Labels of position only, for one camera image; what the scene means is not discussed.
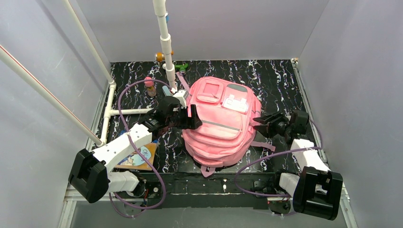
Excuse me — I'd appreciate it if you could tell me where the pink student backpack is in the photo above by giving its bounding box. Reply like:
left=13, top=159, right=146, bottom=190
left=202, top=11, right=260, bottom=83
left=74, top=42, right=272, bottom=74
left=177, top=73, right=275, bottom=177

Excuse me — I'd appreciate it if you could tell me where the orange children's book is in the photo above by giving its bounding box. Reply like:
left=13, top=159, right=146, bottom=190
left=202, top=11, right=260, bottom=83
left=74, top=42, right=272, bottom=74
left=115, top=142, right=159, bottom=171

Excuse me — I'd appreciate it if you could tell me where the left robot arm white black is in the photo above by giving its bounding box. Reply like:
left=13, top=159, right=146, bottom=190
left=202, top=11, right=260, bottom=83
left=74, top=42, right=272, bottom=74
left=68, top=96, right=202, bottom=203

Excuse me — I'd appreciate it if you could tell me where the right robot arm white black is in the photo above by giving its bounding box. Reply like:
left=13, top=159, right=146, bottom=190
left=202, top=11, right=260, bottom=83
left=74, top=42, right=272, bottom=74
left=253, top=110, right=343, bottom=220

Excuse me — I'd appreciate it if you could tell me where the light blue eraser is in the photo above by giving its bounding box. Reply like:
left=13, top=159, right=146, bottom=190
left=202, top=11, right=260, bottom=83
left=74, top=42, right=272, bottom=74
left=162, top=85, right=173, bottom=96

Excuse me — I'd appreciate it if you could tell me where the pink cap bottle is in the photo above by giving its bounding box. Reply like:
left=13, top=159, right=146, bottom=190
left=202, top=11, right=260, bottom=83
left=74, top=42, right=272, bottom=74
left=144, top=76, right=157, bottom=97

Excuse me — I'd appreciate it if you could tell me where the green white marker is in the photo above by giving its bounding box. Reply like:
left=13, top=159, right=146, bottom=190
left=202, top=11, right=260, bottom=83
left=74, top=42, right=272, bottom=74
left=174, top=63, right=189, bottom=76

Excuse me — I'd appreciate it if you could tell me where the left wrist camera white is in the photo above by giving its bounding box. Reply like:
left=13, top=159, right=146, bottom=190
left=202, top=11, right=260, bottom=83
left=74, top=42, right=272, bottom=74
left=173, top=90, right=190, bottom=107

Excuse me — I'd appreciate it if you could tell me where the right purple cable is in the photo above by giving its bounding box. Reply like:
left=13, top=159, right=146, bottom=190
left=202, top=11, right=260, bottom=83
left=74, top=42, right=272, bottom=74
left=233, top=118, right=324, bottom=199

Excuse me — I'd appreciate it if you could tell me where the purple cable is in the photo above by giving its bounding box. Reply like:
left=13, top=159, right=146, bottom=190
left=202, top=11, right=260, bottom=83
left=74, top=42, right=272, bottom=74
left=108, top=79, right=174, bottom=219
left=233, top=118, right=324, bottom=199

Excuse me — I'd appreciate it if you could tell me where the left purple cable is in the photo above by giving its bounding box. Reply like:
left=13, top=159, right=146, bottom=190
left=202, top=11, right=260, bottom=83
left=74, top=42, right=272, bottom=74
left=108, top=79, right=174, bottom=219

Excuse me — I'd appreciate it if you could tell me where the orange bottle at wall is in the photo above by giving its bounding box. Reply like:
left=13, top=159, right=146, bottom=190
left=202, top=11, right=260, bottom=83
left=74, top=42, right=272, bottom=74
left=155, top=51, right=174, bottom=62

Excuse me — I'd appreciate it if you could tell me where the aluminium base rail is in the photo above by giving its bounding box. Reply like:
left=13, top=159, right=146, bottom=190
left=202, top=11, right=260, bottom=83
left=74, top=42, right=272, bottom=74
left=59, top=178, right=347, bottom=228

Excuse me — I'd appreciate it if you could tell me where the white pvc pipe frame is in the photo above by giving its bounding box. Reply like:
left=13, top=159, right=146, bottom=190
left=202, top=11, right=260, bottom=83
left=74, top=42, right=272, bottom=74
left=0, top=0, right=176, bottom=146

